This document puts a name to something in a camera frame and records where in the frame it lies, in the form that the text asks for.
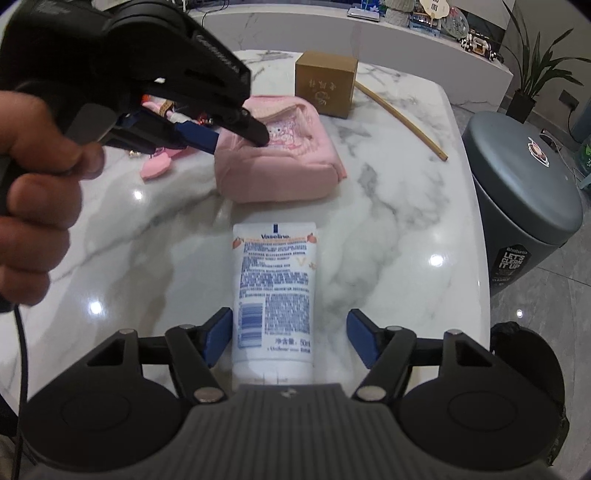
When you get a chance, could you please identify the floor charger cable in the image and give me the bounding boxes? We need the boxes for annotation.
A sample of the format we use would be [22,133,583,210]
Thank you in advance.
[539,129,583,182]

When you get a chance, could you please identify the wooden stick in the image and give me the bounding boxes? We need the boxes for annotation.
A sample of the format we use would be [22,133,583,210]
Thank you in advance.
[355,82,449,162]

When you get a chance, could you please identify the black cable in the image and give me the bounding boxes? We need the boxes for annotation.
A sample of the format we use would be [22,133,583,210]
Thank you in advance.
[11,302,29,480]

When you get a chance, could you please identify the striped bowl stack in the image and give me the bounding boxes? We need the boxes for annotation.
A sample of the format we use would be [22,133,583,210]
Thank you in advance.
[385,0,422,28]

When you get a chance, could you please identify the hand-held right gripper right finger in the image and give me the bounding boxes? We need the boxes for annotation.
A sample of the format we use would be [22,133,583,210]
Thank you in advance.
[346,308,497,403]

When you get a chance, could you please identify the potted plant in black pot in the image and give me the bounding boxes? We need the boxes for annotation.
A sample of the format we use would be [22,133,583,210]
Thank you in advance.
[499,0,591,124]

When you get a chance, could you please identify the brown cardboard box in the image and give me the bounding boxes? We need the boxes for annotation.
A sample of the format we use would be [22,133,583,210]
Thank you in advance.
[294,51,359,120]

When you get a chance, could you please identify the large green label water jug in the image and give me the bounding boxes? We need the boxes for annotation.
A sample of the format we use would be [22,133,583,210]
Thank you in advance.
[571,99,591,177]

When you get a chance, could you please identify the pink keychain charm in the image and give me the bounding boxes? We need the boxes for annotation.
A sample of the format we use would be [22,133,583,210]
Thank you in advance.
[139,95,191,182]

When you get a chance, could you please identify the black and white toy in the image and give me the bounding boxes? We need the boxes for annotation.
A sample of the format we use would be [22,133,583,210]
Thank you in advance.
[457,30,507,64]

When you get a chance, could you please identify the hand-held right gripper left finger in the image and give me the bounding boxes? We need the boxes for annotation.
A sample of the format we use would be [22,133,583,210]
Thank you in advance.
[85,306,234,406]

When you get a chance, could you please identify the white marble TV cabinet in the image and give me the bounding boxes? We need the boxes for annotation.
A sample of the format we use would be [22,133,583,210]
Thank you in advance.
[188,0,514,89]

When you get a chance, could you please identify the grey trash bin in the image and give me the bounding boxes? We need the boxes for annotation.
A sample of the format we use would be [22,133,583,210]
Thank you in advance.
[462,111,585,297]

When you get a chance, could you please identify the white lotion tube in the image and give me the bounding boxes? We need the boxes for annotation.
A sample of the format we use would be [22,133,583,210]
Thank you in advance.
[231,222,320,386]

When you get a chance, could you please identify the person's left hand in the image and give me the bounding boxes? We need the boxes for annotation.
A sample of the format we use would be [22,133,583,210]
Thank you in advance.
[0,90,106,308]

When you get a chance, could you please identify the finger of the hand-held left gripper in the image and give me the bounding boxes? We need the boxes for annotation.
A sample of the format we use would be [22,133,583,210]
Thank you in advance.
[104,111,221,156]
[152,30,270,148]

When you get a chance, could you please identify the round white hand fan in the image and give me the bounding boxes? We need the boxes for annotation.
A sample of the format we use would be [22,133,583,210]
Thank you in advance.
[419,0,456,22]

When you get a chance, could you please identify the pink fabric pouch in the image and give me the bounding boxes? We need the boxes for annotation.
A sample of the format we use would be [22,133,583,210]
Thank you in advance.
[213,95,348,204]

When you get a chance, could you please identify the flat blue box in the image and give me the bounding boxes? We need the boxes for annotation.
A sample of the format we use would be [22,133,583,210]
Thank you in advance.
[408,12,444,38]

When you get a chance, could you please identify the silver laptop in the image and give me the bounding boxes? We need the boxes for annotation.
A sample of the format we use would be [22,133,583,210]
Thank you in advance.
[347,6,382,23]

